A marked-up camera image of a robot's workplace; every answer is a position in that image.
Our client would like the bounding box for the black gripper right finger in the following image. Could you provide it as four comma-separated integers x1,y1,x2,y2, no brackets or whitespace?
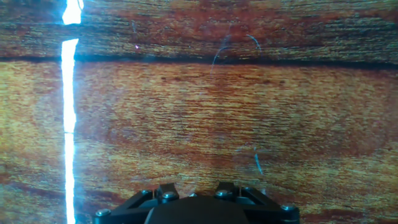
213,181,301,224

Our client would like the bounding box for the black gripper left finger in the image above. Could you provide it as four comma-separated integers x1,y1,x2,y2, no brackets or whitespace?
92,182,180,224

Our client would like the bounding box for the dark red wooden board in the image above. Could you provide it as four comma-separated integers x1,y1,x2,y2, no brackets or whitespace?
0,0,398,224

